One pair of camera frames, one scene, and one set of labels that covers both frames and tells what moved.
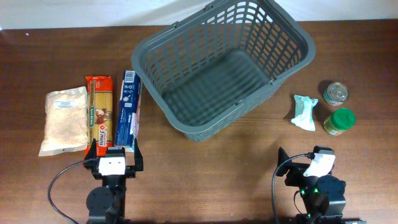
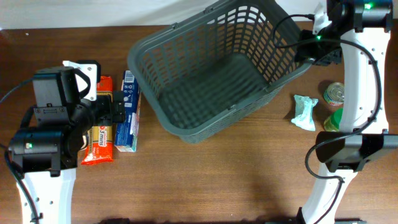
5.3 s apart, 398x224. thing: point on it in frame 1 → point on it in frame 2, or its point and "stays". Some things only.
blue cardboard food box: (129, 112) stays
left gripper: (131, 171) → (107, 116)
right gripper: (297, 170) → (304, 54)
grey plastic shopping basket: (211, 69) stays
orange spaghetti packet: (99, 116) stays
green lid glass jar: (340, 120) stays
